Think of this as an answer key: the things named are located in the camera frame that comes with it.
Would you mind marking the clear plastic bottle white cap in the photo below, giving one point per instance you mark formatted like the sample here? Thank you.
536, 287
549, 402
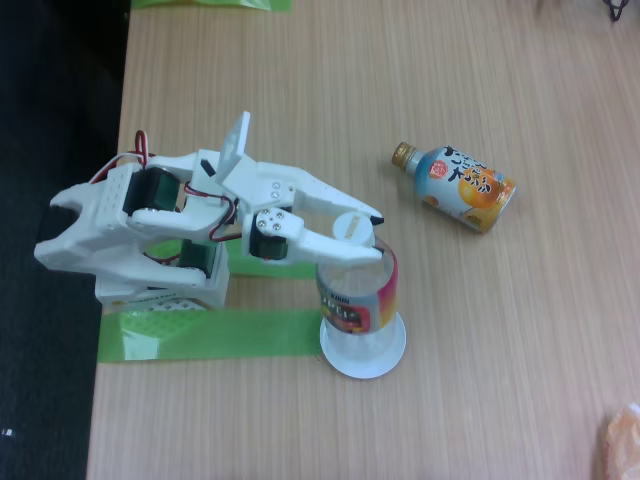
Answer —
360, 300

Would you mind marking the orange juice bottle can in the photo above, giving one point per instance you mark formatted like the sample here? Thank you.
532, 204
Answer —
460, 187

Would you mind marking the short green tape strip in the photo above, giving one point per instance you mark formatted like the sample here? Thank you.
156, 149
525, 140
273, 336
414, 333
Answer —
270, 267

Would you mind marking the long green tape strip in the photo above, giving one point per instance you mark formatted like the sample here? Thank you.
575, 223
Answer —
240, 335

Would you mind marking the small white round plate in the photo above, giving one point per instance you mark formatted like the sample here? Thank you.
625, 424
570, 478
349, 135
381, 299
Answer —
395, 350

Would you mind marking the green tape at table edge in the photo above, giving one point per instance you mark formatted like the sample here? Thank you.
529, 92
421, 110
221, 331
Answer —
210, 4

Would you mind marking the orange plastic bag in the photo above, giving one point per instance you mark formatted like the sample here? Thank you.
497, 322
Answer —
622, 445

